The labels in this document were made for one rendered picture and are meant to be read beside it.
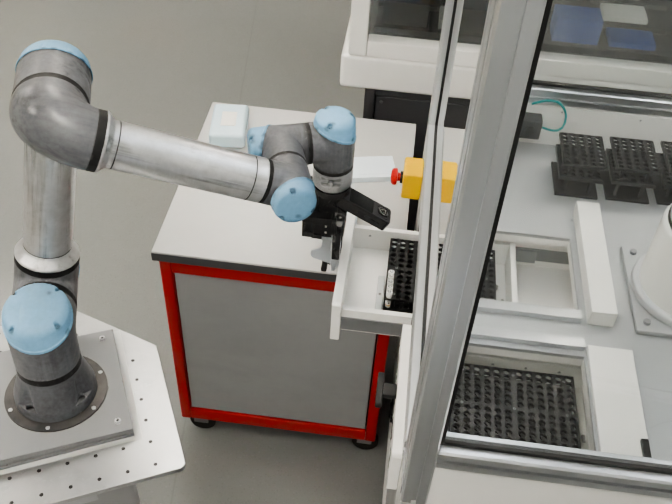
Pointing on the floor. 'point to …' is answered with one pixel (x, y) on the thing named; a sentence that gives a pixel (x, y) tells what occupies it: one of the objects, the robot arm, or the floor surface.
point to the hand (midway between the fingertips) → (337, 259)
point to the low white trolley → (270, 304)
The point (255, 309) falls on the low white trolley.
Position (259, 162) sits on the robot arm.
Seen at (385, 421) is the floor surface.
